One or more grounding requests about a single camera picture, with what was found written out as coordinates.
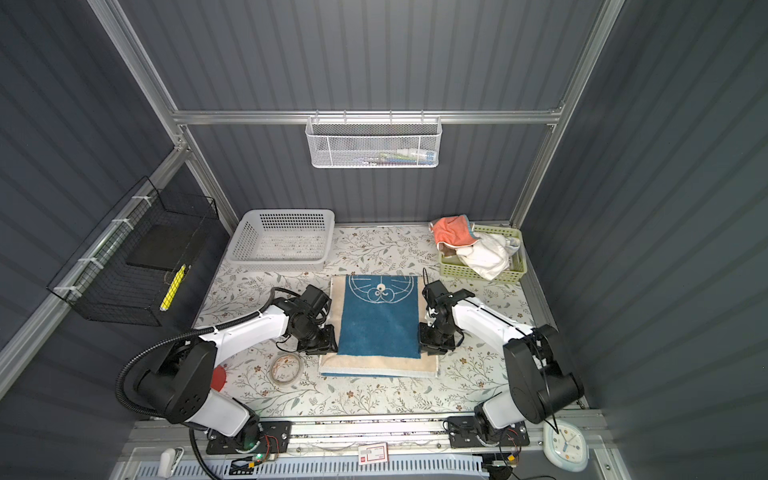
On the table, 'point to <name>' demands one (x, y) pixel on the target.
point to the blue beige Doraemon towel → (377, 322)
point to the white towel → (490, 254)
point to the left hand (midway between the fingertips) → (335, 350)
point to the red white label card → (373, 453)
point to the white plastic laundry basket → (282, 240)
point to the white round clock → (565, 444)
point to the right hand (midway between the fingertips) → (425, 353)
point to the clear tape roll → (286, 369)
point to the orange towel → (453, 231)
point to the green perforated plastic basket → (454, 267)
